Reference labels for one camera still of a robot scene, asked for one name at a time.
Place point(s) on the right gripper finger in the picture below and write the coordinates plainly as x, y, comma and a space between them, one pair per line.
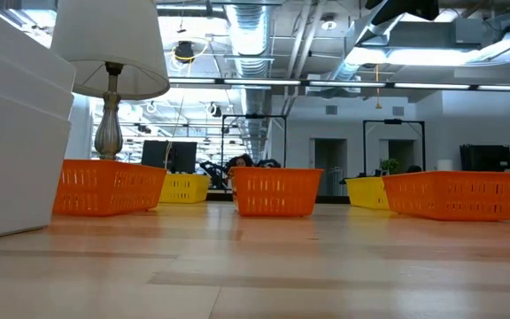
410, 9

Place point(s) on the yellow plastic mesh basket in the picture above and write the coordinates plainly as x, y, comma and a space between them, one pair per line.
365, 192
186, 188

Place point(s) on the orange plastic mesh basket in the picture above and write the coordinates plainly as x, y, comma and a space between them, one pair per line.
104, 188
275, 192
454, 195

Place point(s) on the white plastic bin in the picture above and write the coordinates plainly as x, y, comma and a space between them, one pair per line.
16, 46
16, 177
16, 84

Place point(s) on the black background robot arm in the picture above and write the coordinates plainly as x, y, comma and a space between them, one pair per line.
214, 173

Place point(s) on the round ceiling fixture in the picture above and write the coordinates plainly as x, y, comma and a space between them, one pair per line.
328, 25

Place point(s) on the green potted plant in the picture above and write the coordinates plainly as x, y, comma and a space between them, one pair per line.
389, 165

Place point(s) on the white cylinder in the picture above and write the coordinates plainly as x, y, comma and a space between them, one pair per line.
444, 165

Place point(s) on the black equipment rack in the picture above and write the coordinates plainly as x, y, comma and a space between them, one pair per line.
485, 157

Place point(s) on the person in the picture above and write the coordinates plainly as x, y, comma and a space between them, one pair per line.
240, 160
268, 163

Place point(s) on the black background monitor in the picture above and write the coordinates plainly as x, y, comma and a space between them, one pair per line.
154, 154
185, 157

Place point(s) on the white shade silver table lamp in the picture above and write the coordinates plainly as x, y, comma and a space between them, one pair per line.
109, 40

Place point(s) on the grey wall air vent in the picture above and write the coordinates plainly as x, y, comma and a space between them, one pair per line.
331, 110
397, 111

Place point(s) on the black gantry frame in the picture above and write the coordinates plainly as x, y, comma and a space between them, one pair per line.
392, 121
255, 116

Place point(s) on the silver ventilation duct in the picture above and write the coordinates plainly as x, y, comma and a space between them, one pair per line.
248, 35

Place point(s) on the black ceiling camera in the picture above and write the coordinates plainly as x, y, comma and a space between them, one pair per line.
184, 51

